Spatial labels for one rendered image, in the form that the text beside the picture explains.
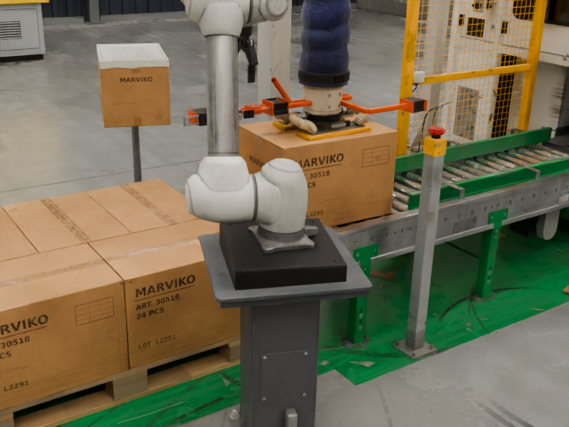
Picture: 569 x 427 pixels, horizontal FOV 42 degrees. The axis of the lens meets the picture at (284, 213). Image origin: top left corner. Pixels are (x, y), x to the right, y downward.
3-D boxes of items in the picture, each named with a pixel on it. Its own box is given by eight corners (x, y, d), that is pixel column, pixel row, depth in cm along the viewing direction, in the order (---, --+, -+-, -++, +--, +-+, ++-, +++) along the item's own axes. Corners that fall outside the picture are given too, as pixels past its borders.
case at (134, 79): (171, 124, 455) (168, 59, 440) (103, 128, 445) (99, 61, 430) (161, 102, 509) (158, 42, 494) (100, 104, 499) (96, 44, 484)
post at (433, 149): (414, 341, 345) (435, 134, 308) (424, 348, 340) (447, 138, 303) (403, 346, 342) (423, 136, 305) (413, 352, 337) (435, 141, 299)
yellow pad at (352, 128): (356, 125, 338) (357, 114, 336) (371, 130, 331) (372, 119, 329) (295, 135, 320) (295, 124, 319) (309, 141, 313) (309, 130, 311)
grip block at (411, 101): (412, 107, 330) (414, 96, 328) (426, 111, 323) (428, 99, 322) (399, 108, 326) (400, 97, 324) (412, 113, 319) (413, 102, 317)
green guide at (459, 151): (537, 136, 474) (538, 123, 471) (550, 141, 466) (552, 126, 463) (338, 177, 391) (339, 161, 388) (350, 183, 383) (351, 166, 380)
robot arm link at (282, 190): (311, 233, 241) (317, 169, 232) (256, 235, 237) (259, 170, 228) (299, 213, 255) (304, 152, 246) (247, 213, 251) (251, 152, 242)
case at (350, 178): (342, 187, 378) (346, 110, 363) (391, 213, 347) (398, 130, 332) (238, 207, 349) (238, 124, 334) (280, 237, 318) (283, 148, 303)
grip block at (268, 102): (277, 109, 322) (277, 96, 320) (290, 114, 314) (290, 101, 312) (260, 112, 318) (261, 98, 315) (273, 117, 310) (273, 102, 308)
